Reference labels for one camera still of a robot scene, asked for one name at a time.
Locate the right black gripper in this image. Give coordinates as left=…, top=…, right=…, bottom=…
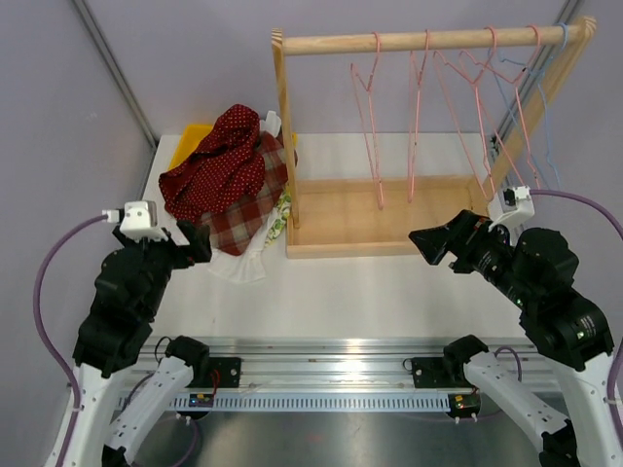
left=409, top=207, right=535, bottom=307

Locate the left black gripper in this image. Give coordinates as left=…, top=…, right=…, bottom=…
left=116, top=217, right=212, bottom=315

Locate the red plaid skirt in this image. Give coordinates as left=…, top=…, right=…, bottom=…
left=202, top=132, right=288, bottom=256

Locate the white skirt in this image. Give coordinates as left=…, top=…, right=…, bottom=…
left=209, top=111, right=281, bottom=283

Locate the red polka dot skirt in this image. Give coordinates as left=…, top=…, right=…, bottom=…
left=159, top=104, right=265, bottom=224

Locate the lemon print skirt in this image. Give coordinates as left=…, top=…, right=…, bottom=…
left=265, top=185, right=292, bottom=246

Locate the pink hanger of white skirt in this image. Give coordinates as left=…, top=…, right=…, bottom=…
left=432, top=26, right=497, bottom=201

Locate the pink hanger of lemon skirt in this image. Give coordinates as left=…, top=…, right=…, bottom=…
left=456, top=25, right=543, bottom=200

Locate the pink hanger of plaid skirt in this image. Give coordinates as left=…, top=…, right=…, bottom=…
left=407, top=29, right=430, bottom=203

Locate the pink hanger of polka skirt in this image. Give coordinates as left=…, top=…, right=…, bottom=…
left=349, top=32, right=385, bottom=210

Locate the blue wire hanger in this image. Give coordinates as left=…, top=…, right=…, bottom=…
left=495, top=22, right=569, bottom=189

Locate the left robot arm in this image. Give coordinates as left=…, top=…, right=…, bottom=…
left=46, top=221, right=211, bottom=466

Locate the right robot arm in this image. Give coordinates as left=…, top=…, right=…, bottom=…
left=409, top=210, right=622, bottom=466

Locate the yellow plastic bin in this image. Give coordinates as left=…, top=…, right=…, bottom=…
left=168, top=124, right=213, bottom=169

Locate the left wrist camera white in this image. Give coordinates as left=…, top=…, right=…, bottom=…
left=101, top=200, right=168, bottom=242

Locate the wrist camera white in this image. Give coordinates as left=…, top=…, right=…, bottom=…
left=101, top=200, right=168, bottom=242
left=489, top=186, right=535, bottom=232

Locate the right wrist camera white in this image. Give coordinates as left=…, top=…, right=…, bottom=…
left=489, top=186, right=535, bottom=232

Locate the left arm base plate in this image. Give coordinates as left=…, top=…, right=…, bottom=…
left=189, top=357, right=242, bottom=389

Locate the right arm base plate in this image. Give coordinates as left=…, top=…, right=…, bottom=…
left=410, top=357, right=475, bottom=390

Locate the aluminium mounting rail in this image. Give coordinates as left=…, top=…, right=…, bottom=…
left=166, top=338, right=465, bottom=413

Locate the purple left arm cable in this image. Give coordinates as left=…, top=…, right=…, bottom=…
left=35, top=216, right=123, bottom=467

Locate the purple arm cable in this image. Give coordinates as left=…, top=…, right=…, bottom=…
left=494, top=190, right=623, bottom=410
left=35, top=216, right=123, bottom=467

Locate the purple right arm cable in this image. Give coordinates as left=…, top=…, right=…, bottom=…
left=494, top=190, right=623, bottom=410

